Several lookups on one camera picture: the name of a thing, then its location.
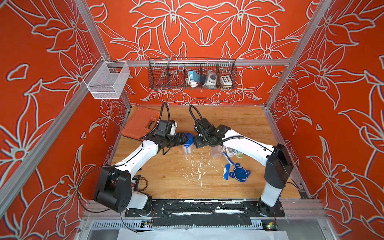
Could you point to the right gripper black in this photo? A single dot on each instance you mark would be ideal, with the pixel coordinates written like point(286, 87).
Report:
point(196, 141)

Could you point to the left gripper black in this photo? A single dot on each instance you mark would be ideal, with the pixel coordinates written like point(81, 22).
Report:
point(182, 136)

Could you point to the clear cup blue lid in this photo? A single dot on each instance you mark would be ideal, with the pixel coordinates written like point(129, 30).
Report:
point(188, 149)

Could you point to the clear plastic cup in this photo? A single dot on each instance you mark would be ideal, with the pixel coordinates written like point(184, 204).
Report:
point(217, 151)

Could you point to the white bottle gold cap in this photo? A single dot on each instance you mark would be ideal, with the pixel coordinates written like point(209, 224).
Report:
point(229, 152)

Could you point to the blue white toothbrush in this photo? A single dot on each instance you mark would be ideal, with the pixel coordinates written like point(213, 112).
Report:
point(227, 166)

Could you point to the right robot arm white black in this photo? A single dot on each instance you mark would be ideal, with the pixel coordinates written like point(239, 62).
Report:
point(278, 168)

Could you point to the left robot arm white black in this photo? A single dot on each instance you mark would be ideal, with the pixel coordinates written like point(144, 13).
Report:
point(115, 189)

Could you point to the orange plastic tool case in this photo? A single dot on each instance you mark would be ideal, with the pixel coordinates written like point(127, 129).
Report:
point(142, 121)

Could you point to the blue white item in basket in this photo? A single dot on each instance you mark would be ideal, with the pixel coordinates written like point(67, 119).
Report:
point(193, 79)

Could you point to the white grey device in basket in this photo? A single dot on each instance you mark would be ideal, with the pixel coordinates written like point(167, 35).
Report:
point(209, 80)

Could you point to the white button box in basket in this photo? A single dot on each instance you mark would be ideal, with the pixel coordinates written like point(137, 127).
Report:
point(226, 82)

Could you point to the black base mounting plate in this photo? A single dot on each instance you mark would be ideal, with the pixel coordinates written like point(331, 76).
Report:
point(200, 213)

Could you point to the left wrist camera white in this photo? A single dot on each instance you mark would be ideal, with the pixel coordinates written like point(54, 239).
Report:
point(173, 126)

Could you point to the black wire wall basket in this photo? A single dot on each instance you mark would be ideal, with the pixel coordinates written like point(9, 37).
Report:
point(176, 73)

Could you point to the clear plastic wall bin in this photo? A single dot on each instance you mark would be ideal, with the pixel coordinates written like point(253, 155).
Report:
point(107, 85)

